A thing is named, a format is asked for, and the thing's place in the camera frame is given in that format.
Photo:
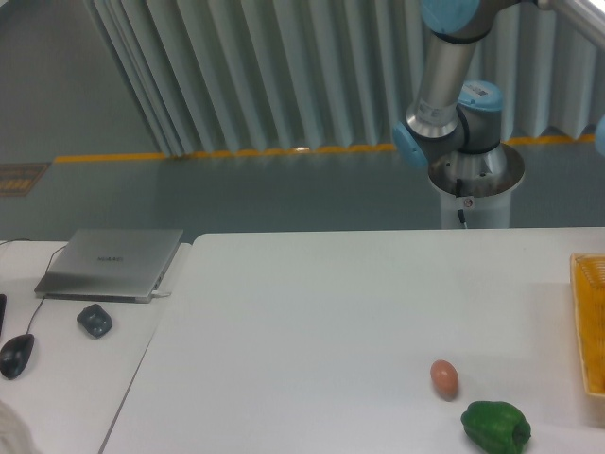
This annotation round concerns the white printed bag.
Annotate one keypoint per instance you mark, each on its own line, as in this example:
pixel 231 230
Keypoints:
pixel 15 434

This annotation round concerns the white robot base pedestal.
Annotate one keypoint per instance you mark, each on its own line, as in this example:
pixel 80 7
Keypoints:
pixel 475 190

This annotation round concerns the yellow plastic basket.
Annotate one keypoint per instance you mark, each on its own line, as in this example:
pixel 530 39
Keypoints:
pixel 587 283

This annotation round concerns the silver closed laptop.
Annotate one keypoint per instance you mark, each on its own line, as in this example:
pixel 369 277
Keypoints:
pixel 111 265

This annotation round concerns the green bell pepper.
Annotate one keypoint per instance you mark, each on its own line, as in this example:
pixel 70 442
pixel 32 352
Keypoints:
pixel 496 426

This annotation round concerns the black computer mouse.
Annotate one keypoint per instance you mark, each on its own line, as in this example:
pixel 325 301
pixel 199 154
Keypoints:
pixel 15 355

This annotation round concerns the white folding partition screen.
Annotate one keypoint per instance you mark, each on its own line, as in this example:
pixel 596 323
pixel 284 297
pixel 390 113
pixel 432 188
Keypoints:
pixel 232 75

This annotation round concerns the brown egg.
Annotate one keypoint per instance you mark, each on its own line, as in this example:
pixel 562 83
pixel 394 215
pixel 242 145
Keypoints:
pixel 444 377

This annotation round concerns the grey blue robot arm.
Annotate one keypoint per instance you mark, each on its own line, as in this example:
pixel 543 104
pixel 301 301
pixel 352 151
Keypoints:
pixel 432 119

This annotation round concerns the black device at edge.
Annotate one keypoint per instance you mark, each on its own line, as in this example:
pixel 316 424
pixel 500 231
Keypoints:
pixel 3 307

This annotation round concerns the small black plastic holder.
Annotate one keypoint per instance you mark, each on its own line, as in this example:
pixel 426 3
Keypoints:
pixel 95 320

